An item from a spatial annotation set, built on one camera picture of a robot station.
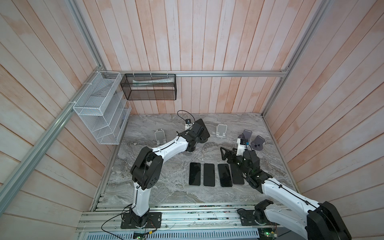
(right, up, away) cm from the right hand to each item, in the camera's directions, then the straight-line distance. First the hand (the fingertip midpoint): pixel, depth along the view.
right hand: (226, 148), depth 84 cm
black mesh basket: (-50, +41, +22) cm, 68 cm away
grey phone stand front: (+18, +7, +17) cm, 26 cm away
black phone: (-10, +8, +17) cm, 21 cm away
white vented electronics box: (-23, -40, -14) cm, 49 cm away
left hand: (-21, +5, +10) cm, 24 cm away
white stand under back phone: (+2, +10, +21) cm, 23 cm away
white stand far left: (-42, +6, +18) cm, 46 cm away
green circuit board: (+17, -40, -13) cm, 45 cm away
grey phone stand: (+25, +1, +14) cm, 28 cm away
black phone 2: (-9, -17, +5) cm, 20 cm away
